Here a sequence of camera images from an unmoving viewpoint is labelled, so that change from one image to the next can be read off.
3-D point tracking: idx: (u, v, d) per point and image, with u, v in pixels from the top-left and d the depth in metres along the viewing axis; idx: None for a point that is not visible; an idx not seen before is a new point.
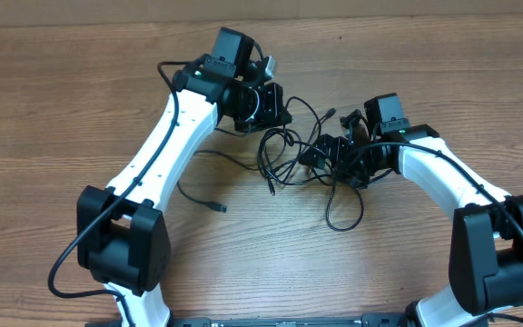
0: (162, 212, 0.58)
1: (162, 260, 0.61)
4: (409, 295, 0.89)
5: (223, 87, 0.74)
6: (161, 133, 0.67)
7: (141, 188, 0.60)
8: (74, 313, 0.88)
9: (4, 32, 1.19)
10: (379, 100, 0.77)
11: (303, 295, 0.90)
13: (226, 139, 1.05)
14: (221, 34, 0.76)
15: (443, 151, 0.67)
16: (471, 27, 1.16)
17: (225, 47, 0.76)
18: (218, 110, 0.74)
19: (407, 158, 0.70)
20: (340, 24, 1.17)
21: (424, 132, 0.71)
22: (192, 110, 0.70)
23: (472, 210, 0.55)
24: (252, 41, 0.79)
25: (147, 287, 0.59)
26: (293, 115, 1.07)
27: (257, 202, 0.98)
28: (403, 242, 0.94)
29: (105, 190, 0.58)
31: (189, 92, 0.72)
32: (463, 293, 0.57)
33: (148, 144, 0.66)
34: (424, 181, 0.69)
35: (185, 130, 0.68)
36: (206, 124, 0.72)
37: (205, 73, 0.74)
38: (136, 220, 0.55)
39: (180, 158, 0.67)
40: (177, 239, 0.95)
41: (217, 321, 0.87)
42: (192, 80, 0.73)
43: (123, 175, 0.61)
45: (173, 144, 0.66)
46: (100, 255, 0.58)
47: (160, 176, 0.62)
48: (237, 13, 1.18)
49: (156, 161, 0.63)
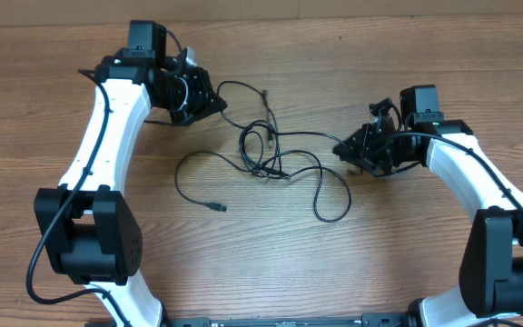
0: (117, 194, 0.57)
1: (134, 244, 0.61)
4: (410, 296, 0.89)
5: (146, 68, 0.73)
6: (97, 123, 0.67)
7: (93, 177, 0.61)
8: (74, 313, 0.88)
9: (3, 32, 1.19)
10: (419, 90, 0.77)
11: (302, 295, 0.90)
13: (225, 138, 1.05)
14: (132, 26, 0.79)
15: (474, 149, 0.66)
16: (471, 28, 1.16)
17: (139, 37, 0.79)
18: (148, 91, 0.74)
19: (436, 152, 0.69)
20: (340, 24, 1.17)
21: (458, 127, 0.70)
22: (123, 95, 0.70)
23: (494, 213, 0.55)
24: (164, 27, 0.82)
25: (127, 273, 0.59)
26: (293, 116, 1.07)
27: (257, 202, 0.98)
28: (404, 243, 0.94)
29: (58, 188, 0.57)
31: (114, 80, 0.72)
32: (471, 294, 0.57)
33: (88, 137, 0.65)
34: (450, 177, 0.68)
35: (121, 114, 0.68)
36: (141, 107, 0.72)
37: (124, 60, 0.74)
38: (95, 211, 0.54)
39: (124, 142, 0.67)
40: (178, 238, 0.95)
41: (217, 321, 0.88)
42: (114, 69, 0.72)
43: (71, 171, 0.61)
45: (113, 130, 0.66)
46: (71, 254, 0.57)
47: (108, 161, 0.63)
48: (236, 14, 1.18)
49: (101, 149, 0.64)
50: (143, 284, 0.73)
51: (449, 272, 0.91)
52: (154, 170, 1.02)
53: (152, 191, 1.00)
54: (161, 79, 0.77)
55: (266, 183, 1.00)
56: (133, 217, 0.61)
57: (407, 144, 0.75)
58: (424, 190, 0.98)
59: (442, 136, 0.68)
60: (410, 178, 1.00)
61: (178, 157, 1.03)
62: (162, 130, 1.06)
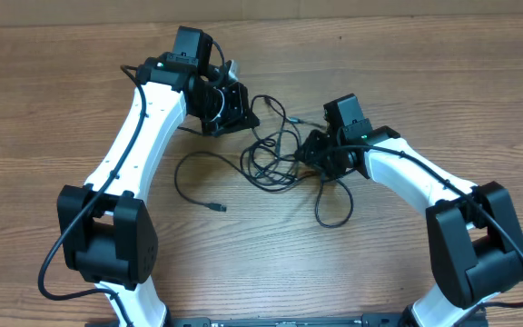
0: (143, 202, 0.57)
1: (149, 252, 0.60)
4: (410, 295, 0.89)
5: (187, 76, 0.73)
6: (131, 124, 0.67)
7: (118, 181, 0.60)
8: (74, 313, 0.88)
9: (4, 33, 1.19)
10: (339, 102, 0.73)
11: (303, 295, 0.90)
13: (225, 139, 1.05)
14: (180, 32, 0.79)
15: (407, 151, 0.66)
16: (471, 28, 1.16)
17: (185, 44, 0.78)
18: (185, 98, 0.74)
19: (373, 163, 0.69)
20: (340, 24, 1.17)
21: (385, 134, 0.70)
22: (160, 101, 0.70)
23: (441, 207, 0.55)
24: (212, 37, 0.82)
25: (137, 279, 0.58)
26: (296, 117, 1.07)
27: (257, 202, 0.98)
28: (401, 243, 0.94)
29: (84, 187, 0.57)
31: (154, 84, 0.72)
32: (449, 291, 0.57)
33: (120, 138, 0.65)
34: (395, 183, 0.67)
35: (155, 120, 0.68)
36: (174, 116, 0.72)
37: (168, 64, 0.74)
38: (116, 213, 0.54)
39: (154, 148, 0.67)
40: (177, 238, 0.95)
41: (217, 321, 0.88)
42: (155, 73, 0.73)
43: (99, 172, 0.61)
45: (146, 136, 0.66)
46: (85, 252, 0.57)
47: (136, 167, 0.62)
48: (237, 14, 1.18)
49: (132, 153, 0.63)
50: (151, 287, 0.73)
51: None
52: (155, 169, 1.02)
53: (152, 191, 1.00)
54: (201, 88, 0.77)
55: (273, 185, 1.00)
56: (151, 224, 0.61)
57: (346, 161, 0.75)
58: None
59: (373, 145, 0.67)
60: None
61: (182, 156, 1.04)
62: None
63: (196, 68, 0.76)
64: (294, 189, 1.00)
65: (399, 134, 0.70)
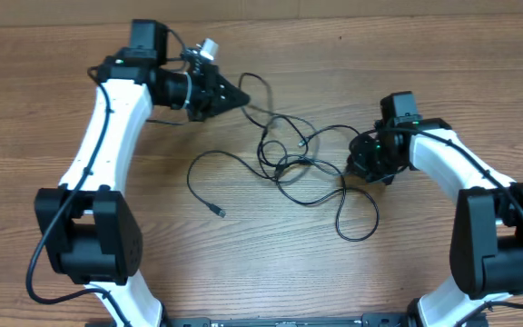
0: (120, 194, 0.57)
1: (134, 244, 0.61)
4: (409, 295, 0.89)
5: (148, 69, 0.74)
6: (98, 123, 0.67)
7: (93, 177, 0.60)
8: (74, 313, 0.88)
9: (3, 33, 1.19)
10: (395, 96, 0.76)
11: (303, 295, 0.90)
13: (226, 139, 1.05)
14: (133, 26, 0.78)
15: (452, 140, 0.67)
16: (471, 28, 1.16)
17: (141, 39, 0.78)
18: (149, 91, 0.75)
19: (418, 146, 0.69)
20: (340, 25, 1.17)
21: (437, 123, 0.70)
22: (123, 95, 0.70)
23: (477, 191, 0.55)
24: (166, 27, 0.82)
25: (127, 273, 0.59)
26: (296, 117, 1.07)
27: (257, 202, 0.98)
28: (403, 243, 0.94)
29: (58, 187, 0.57)
31: (116, 81, 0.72)
32: (463, 275, 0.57)
33: (89, 137, 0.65)
34: (432, 169, 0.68)
35: (121, 115, 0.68)
36: (142, 109, 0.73)
37: (126, 62, 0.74)
38: (96, 211, 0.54)
39: (124, 142, 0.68)
40: (178, 238, 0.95)
41: (217, 321, 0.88)
42: (116, 69, 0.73)
43: (73, 171, 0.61)
45: (114, 131, 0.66)
46: (71, 254, 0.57)
47: (109, 162, 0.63)
48: (237, 13, 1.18)
49: (102, 150, 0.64)
50: (142, 284, 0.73)
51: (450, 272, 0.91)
52: (154, 169, 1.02)
53: (152, 191, 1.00)
54: (162, 79, 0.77)
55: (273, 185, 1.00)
56: (132, 216, 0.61)
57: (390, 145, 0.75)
58: (424, 191, 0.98)
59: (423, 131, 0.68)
60: (409, 178, 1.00)
61: (187, 159, 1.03)
62: (162, 130, 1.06)
63: (155, 61, 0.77)
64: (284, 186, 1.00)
65: (449, 128, 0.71)
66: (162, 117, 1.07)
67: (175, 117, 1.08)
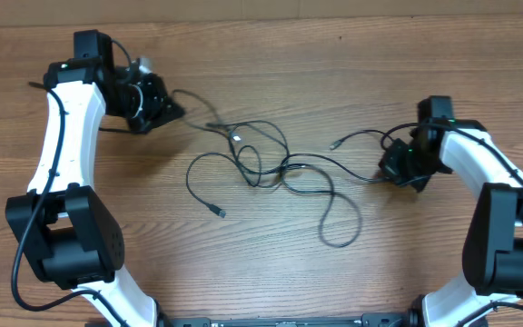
0: (91, 191, 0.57)
1: (114, 239, 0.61)
4: (409, 295, 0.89)
5: (94, 68, 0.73)
6: (54, 127, 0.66)
7: (59, 178, 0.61)
8: (74, 313, 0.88)
9: (3, 32, 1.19)
10: (434, 99, 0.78)
11: (303, 295, 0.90)
13: (226, 139, 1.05)
14: (75, 36, 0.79)
15: (486, 139, 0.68)
16: (471, 28, 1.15)
17: (85, 45, 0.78)
18: (100, 89, 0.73)
19: (450, 143, 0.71)
20: (340, 24, 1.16)
21: (472, 124, 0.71)
22: (75, 96, 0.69)
23: (499, 186, 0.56)
24: (107, 34, 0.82)
25: (113, 267, 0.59)
26: (296, 117, 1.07)
27: (257, 202, 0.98)
28: (402, 243, 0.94)
29: (26, 194, 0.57)
31: (64, 84, 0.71)
32: (473, 268, 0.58)
33: (48, 142, 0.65)
34: (461, 166, 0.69)
35: (77, 114, 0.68)
36: (95, 108, 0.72)
37: (72, 65, 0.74)
38: (70, 209, 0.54)
39: (85, 140, 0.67)
40: (178, 238, 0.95)
41: (217, 321, 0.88)
42: (63, 74, 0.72)
43: (38, 176, 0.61)
45: (74, 132, 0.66)
46: (52, 260, 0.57)
47: (73, 160, 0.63)
48: (237, 14, 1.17)
49: (64, 150, 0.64)
50: (133, 282, 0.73)
51: (449, 272, 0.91)
52: (154, 169, 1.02)
53: (152, 191, 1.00)
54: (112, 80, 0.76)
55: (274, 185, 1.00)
56: (106, 213, 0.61)
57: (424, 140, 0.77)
58: (425, 191, 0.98)
59: (458, 128, 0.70)
60: None
61: (188, 159, 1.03)
62: (162, 130, 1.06)
63: (102, 62, 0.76)
64: (281, 186, 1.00)
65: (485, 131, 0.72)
66: None
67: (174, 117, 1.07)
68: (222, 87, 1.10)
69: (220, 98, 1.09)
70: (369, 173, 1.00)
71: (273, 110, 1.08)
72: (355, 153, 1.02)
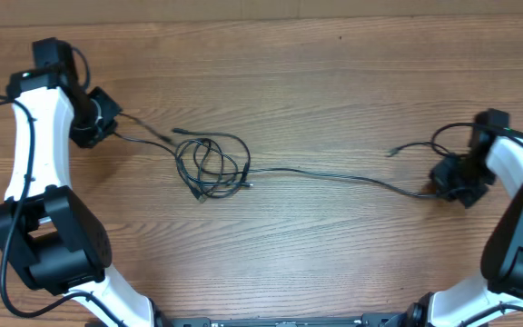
0: (69, 191, 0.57)
1: (100, 237, 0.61)
4: (409, 295, 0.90)
5: (59, 73, 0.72)
6: (24, 135, 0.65)
7: (35, 183, 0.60)
8: (74, 313, 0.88)
9: (2, 33, 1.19)
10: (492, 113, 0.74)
11: (303, 295, 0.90)
13: (227, 139, 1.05)
14: (34, 45, 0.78)
15: None
16: (471, 28, 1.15)
17: (45, 54, 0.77)
18: (65, 94, 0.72)
19: (498, 147, 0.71)
20: (340, 24, 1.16)
21: None
22: (42, 103, 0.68)
23: None
24: (69, 44, 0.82)
25: (102, 265, 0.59)
26: (297, 117, 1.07)
27: (257, 202, 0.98)
28: (402, 243, 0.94)
29: (4, 203, 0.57)
31: (29, 92, 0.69)
32: (491, 261, 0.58)
33: (19, 150, 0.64)
34: (506, 171, 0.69)
35: (45, 119, 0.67)
36: (64, 111, 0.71)
37: (34, 73, 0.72)
38: (49, 211, 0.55)
39: (57, 143, 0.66)
40: (178, 238, 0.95)
41: (217, 321, 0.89)
42: (26, 83, 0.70)
43: (13, 184, 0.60)
45: (44, 137, 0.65)
46: (40, 265, 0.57)
47: (47, 163, 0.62)
48: (237, 14, 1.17)
49: (36, 155, 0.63)
50: (125, 282, 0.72)
51: (449, 271, 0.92)
52: (155, 169, 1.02)
53: (153, 192, 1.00)
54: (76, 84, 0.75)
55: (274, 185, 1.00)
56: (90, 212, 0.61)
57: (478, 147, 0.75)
58: (425, 191, 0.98)
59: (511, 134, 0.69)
60: (410, 179, 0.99)
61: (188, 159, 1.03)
62: (162, 130, 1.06)
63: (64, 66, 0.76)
64: (281, 186, 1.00)
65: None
66: (162, 117, 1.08)
67: (175, 117, 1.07)
68: (222, 87, 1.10)
69: (220, 98, 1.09)
70: (369, 173, 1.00)
71: (274, 110, 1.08)
72: (356, 153, 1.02)
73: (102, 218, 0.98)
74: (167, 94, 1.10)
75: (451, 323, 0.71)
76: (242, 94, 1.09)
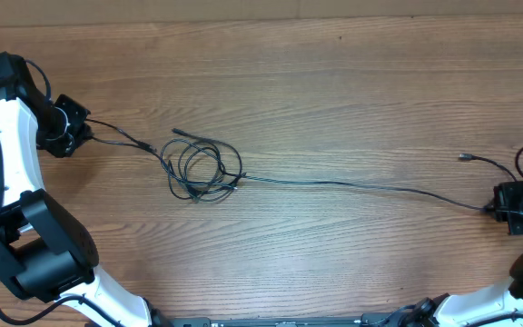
0: (46, 193, 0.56)
1: (85, 237, 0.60)
4: (409, 295, 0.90)
5: (15, 84, 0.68)
6: None
7: (9, 191, 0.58)
8: (74, 313, 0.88)
9: (2, 33, 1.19)
10: None
11: (303, 295, 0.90)
13: (227, 139, 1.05)
14: None
15: None
16: (471, 28, 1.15)
17: (0, 69, 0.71)
18: (27, 104, 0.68)
19: None
20: (340, 24, 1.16)
21: None
22: (3, 113, 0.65)
23: None
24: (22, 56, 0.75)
25: (90, 264, 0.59)
26: (297, 117, 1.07)
27: (257, 202, 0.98)
28: (402, 243, 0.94)
29: None
31: None
32: None
33: None
34: None
35: (8, 130, 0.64)
36: (29, 117, 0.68)
37: None
38: (28, 216, 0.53)
39: (26, 149, 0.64)
40: (178, 238, 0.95)
41: (217, 321, 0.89)
42: None
43: None
45: (11, 146, 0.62)
46: (27, 272, 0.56)
47: (19, 172, 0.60)
48: (237, 14, 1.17)
49: (5, 165, 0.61)
50: (121, 284, 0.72)
51: (449, 271, 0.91)
52: (155, 169, 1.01)
53: (152, 192, 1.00)
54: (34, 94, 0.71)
55: (274, 184, 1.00)
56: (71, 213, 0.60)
57: None
58: (425, 190, 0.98)
59: None
60: (410, 178, 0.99)
61: (188, 159, 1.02)
62: (162, 130, 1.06)
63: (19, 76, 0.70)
64: (281, 187, 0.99)
65: None
66: (162, 117, 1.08)
67: (175, 117, 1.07)
68: (222, 87, 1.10)
69: (220, 98, 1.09)
70: (368, 173, 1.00)
71: (274, 110, 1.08)
72: (355, 153, 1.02)
73: (102, 218, 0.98)
74: (167, 94, 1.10)
75: (456, 323, 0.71)
76: (242, 94, 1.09)
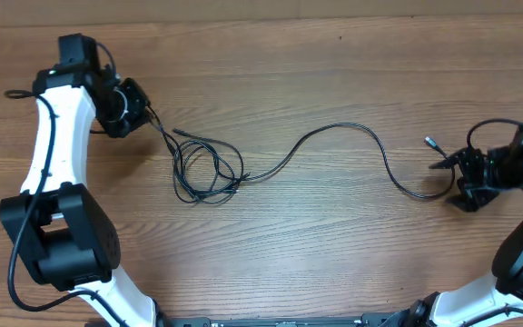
0: (84, 189, 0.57)
1: (110, 237, 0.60)
4: (409, 295, 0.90)
5: (83, 73, 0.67)
6: (45, 133, 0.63)
7: (52, 178, 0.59)
8: (74, 313, 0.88)
9: (2, 32, 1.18)
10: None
11: (303, 295, 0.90)
13: (228, 138, 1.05)
14: (60, 43, 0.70)
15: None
16: (471, 28, 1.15)
17: (69, 52, 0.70)
18: (90, 94, 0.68)
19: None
20: (340, 24, 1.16)
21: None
22: (64, 98, 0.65)
23: None
24: (94, 41, 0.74)
25: (110, 265, 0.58)
26: (297, 117, 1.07)
27: (257, 202, 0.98)
28: (402, 243, 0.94)
29: (20, 195, 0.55)
31: (54, 89, 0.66)
32: (504, 259, 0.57)
33: (39, 143, 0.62)
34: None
35: (67, 116, 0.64)
36: (87, 108, 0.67)
37: (61, 70, 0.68)
38: (64, 207, 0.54)
39: (77, 140, 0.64)
40: (178, 238, 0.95)
41: (217, 321, 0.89)
42: (52, 79, 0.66)
43: (29, 178, 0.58)
45: (65, 134, 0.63)
46: (48, 262, 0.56)
47: (64, 160, 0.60)
48: (237, 14, 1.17)
49: (55, 150, 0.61)
50: (132, 283, 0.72)
51: (449, 271, 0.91)
52: (155, 169, 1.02)
53: (153, 192, 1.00)
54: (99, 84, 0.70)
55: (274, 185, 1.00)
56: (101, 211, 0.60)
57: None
58: (424, 190, 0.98)
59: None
60: (409, 178, 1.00)
61: (188, 157, 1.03)
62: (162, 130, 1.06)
63: (89, 64, 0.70)
64: (281, 187, 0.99)
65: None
66: (162, 116, 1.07)
67: (175, 117, 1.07)
68: (222, 87, 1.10)
69: (220, 98, 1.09)
70: (368, 173, 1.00)
71: (274, 110, 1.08)
72: (355, 153, 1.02)
73: None
74: (168, 94, 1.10)
75: (452, 323, 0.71)
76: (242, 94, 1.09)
